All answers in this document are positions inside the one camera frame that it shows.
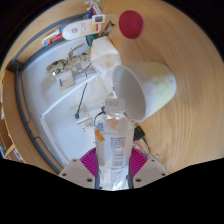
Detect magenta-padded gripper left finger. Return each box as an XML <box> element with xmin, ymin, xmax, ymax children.
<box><xmin>58</xmin><ymin>148</ymin><xmax>100</xmax><ymax>190</ymax></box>

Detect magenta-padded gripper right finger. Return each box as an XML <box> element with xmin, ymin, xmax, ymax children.
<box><xmin>127</xmin><ymin>148</ymin><xmax>170</xmax><ymax>190</ymax></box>

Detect clear plastic water bottle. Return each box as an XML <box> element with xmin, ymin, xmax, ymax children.
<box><xmin>93</xmin><ymin>97</ymin><xmax>135</xmax><ymax>192</ymax></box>

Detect black charger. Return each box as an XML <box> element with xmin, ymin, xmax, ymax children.
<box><xmin>133</xmin><ymin>125</ymin><xmax>146</xmax><ymax>139</ymax></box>

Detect white desk lamp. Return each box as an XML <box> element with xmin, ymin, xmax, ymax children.
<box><xmin>39</xmin><ymin>71</ymin><xmax>101</xmax><ymax>154</ymax></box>

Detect wooden robot figurine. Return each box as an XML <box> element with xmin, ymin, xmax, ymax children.
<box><xmin>45</xmin><ymin>46</ymin><xmax>94</xmax><ymax>81</ymax></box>

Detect white tissue pack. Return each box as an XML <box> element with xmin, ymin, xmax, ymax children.
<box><xmin>89</xmin><ymin>35</ymin><xmax>123</xmax><ymax>76</ymax></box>

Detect dark green jar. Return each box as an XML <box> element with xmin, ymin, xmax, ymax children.
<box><xmin>85</xmin><ymin>33</ymin><xmax>96</xmax><ymax>46</ymax></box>

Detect clear blue spray bottle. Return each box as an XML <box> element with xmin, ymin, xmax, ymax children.
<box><xmin>41</xmin><ymin>28</ymin><xmax>64</xmax><ymax>46</ymax></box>

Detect white pump lotion bottle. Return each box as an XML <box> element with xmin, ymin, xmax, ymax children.
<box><xmin>49</xmin><ymin>18</ymin><xmax>101</xmax><ymax>46</ymax></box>

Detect flat round red coaster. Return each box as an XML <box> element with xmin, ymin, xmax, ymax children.
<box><xmin>118</xmin><ymin>9</ymin><xmax>145</xmax><ymax>40</ymax></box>

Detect crumpled white tube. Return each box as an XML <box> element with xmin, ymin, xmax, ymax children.
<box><xmin>84</xmin><ymin>0</ymin><xmax>101</xmax><ymax>11</ymax></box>

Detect dark green cable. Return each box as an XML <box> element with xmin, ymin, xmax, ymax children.
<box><xmin>74</xmin><ymin>82</ymin><xmax>89</xmax><ymax>120</ymax></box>

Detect grey metal desk frame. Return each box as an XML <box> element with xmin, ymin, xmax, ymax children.
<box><xmin>6</xmin><ymin>13</ymin><xmax>89</xmax><ymax>174</ymax></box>

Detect white wall box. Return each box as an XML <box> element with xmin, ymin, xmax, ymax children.
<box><xmin>57</xmin><ymin>69</ymin><xmax>76</xmax><ymax>92</ymax></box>

